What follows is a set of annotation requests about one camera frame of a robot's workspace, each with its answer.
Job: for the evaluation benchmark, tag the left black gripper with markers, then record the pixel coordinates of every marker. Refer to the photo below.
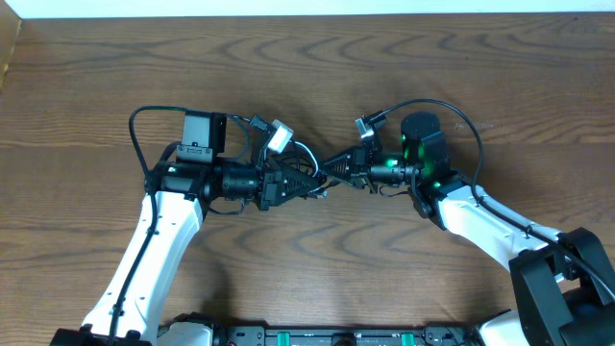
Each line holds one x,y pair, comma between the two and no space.
275,187

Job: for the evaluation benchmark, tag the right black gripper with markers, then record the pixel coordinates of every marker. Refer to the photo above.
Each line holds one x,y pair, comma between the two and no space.
359,166

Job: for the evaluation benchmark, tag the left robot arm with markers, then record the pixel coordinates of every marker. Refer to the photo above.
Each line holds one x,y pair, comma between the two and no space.
190,175

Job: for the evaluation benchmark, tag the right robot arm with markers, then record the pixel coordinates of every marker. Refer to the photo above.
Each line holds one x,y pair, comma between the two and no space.
563,282

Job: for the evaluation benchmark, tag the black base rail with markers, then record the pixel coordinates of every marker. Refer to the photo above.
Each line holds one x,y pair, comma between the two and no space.
263,336

